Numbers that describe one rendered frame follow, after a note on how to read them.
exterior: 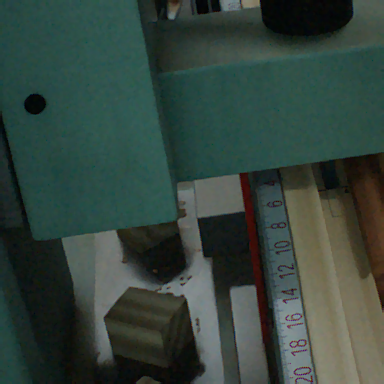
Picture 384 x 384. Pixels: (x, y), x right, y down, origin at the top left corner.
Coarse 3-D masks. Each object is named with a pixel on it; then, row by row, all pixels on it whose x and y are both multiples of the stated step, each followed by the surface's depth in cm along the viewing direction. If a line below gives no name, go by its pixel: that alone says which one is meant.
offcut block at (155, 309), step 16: (128, 288) 81; (128, 304) 79; (144, 304) 79; (160, 304) 79; (176, 304) 79; (112, 320) 78; (128, 320) 78; (144, 320) 78; (160, 320) 77; (176, 320) 78; (112, 336) 79; (128, 336) 78; (144, 336) 77; (160, 336) 77; (176, 336) 79; (192, 336) 81; (128, 352) 79; (144, 352) 78; (160, 352) 78; (176, 352) 79
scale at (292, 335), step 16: (224, 0) 88; (256, 176) 67; (272, 176) 67; (272, 192) 66; (272, 208) 64; (272, 224) 63; (272, 240) 62; (288, 240) 62; (272, 256) 61; (288, 256) 61; (272, 272) 60; (288, 272) 60; (272, 288) 59; (288, 288) 59; (288, 304) 58; (288, 320) 57; (288, 336) 56; (304, 336) 55; (288, 352) 55; (304, 352) 54; (288, 368) 54; (304, 368) 54
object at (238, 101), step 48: (192, 48) 64; (240, 48) 63; (288, 48) 62; (336, 48) 62; (192, 96) 63; (240, 96) 63; (288, 96) 63; (336, 96) 63; (192, 144) 65; (240, 144) 65; (288, 144) 65; (336, 144) 65
